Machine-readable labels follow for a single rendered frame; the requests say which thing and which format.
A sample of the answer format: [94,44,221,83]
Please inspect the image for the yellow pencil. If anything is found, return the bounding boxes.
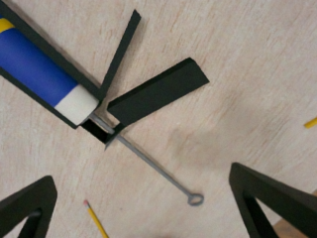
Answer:
[83,200,109,238]
[303,117,317,129]

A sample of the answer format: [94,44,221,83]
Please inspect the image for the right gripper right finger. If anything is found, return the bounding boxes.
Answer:
[228,162,317,238]

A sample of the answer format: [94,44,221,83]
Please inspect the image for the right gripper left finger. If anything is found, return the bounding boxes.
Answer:
[0,175,58,238]

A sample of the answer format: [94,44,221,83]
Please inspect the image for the white and blue sealant cartridge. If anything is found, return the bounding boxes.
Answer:
[0,14,99,125]

